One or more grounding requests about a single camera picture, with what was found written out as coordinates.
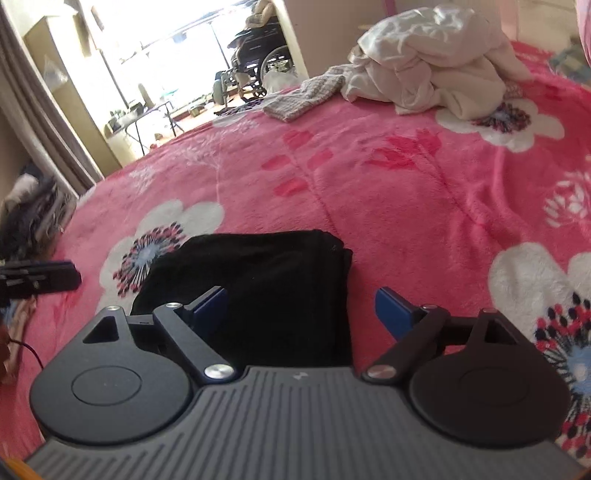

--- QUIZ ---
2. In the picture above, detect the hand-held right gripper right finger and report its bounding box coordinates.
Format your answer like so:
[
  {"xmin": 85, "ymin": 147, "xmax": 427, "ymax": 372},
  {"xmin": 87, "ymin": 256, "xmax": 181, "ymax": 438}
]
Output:
[{"xmin": 362, "ymin": 287, "xmax": 519, "ymax": 384}]

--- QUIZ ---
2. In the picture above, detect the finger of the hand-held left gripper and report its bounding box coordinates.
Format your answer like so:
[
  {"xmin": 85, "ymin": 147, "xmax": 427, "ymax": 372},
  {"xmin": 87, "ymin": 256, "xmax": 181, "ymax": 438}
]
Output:
[{"xmin": 0, "ymin": 261, "xmax": 83, "ymax": 305}]

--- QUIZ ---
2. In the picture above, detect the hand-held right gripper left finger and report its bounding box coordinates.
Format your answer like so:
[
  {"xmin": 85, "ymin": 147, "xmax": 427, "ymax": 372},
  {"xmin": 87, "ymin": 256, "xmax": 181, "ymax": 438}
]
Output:
[{"xmin": 83, "ymin": 286, "xmax": 237, "ymax": 384}]

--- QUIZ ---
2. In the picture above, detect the black garment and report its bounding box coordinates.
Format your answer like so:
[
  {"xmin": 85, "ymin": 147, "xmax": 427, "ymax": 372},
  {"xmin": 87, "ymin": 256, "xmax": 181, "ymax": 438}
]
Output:
[{"xmin": 130, "ymin": 229, "xmax": 354, "ymax": 370}]

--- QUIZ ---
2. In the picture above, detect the white clothes pile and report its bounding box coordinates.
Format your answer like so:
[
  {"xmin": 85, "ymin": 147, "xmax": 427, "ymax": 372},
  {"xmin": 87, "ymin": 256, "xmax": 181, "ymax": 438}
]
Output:
[{"xmin": 342, "ymin": 4, "xmax": 534, "ymax": 121}]

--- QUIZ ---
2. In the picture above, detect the pink floral blanket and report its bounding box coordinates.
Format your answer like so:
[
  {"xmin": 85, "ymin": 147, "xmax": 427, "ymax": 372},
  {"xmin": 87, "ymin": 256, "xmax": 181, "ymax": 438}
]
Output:
[{"xmin": 0, "ymin": 39, "xmax": 591, "ymax": 462}]

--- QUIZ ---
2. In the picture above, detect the grey curtain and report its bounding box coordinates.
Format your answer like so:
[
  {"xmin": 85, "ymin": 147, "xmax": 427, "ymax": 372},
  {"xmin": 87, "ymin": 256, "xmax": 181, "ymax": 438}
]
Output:
[{"xmin": 0, "ymin": 4, "xmax": 105, "ymax": 195}]

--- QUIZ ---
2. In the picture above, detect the folding table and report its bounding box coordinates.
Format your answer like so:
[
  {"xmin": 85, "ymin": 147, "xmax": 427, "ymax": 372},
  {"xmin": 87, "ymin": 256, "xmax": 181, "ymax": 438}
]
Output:
[{"xmin": 104, "ymin": 102, "xmax": 185, "ymax": 155}]

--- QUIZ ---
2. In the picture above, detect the beige cabinet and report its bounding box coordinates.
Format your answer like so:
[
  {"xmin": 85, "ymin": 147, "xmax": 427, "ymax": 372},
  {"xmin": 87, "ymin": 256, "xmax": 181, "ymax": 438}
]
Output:
[{"xmin": 23, "ymin": 14, "xmax": 123, "ymax": 169}]

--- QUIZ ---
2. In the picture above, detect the small floor fan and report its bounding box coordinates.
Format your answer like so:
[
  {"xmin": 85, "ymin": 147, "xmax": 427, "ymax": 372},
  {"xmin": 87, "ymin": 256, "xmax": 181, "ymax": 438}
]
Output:
[{"xmin": 212, "ymin": 69, "xmax": 234, "ymax": 109}]

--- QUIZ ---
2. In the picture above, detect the grey checkered cloth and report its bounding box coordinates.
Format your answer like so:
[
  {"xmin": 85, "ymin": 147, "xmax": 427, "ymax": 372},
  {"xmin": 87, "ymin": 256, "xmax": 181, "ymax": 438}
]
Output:
[{"xmin": 263, "ymin": 74, "xmax": 347, "ymax": 123}]

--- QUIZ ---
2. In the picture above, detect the plastic bag with red contents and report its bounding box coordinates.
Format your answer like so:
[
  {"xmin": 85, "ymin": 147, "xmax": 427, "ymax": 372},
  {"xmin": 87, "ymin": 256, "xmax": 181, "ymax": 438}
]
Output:
[{"xmin": 263, "ymin": 69, "xmax": 301, "ymax": 93}]

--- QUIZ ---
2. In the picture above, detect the wheelchair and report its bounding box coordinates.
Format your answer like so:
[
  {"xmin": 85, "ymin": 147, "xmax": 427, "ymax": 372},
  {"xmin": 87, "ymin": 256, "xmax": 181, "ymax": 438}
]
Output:
[{"xmin": 226, "ymin": 16, "xmax": 296, "ymax": 102}]

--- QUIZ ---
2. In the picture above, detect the brown padded jacket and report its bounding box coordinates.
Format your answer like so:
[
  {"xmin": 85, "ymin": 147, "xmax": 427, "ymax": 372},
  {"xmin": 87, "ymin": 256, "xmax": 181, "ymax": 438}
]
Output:
[{"xmin": 245, "ymin": 0, "xmax": 278, "ymax": 28}]

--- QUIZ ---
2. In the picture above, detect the plaid cloth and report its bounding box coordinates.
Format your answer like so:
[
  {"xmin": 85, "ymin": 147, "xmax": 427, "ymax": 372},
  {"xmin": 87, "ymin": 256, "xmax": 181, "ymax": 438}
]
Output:
[{"xmin": 549, "ymin": 44, "xmax": 591, "ymax": 84}]

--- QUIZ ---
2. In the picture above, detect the black cable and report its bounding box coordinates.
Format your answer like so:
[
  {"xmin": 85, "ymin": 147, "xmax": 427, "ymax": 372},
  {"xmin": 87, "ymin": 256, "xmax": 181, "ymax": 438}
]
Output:
[{"xmin": 8, "ymin": 338, "xmax": 47, "ymax": 370}]

